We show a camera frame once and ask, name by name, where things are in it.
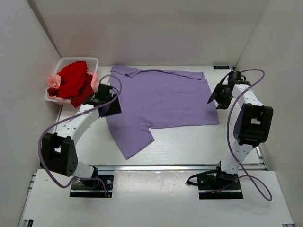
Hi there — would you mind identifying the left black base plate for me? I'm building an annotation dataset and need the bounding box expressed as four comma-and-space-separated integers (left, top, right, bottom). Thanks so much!
70, 174, 114, 198

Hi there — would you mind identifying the aluminium rail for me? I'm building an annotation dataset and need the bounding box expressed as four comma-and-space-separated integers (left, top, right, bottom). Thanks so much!
93, 148, 267, 171

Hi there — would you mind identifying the purple t-shirt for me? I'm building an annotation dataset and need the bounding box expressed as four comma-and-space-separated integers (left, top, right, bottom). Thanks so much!
106, 65, 219, 159

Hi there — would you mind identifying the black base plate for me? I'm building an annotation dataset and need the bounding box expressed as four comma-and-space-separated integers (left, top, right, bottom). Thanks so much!
70, 174, 114, 198
186, 173, 244, 200

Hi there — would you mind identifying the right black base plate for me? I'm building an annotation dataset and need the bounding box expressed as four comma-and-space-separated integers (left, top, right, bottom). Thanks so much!
186, 173, 244, 200

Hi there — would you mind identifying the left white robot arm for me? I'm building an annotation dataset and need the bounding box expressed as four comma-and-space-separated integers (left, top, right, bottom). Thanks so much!
38, 84, 122, 188

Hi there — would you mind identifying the white plastic basket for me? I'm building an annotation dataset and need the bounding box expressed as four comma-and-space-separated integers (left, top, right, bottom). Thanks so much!
44, 57, 99, 105

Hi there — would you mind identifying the pink t-shirt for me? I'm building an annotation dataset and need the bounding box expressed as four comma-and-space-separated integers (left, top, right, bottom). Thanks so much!
47, 71, 99, 101

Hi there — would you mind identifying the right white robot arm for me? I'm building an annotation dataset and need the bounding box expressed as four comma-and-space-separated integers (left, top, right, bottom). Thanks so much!
208, 71, 273, 184

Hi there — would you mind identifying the dark red t-shirt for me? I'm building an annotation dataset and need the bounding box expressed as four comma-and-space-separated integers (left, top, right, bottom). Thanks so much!
46, 73, 94, 108

